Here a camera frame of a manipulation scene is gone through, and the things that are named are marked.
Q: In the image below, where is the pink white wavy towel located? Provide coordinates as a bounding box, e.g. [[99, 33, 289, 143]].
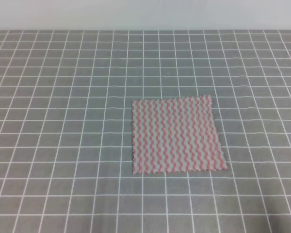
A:
[[131, 95, 228, 174]]

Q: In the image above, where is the grey checked tablecloth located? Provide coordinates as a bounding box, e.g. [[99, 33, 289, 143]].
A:
[[0, 30, 291, 233]]

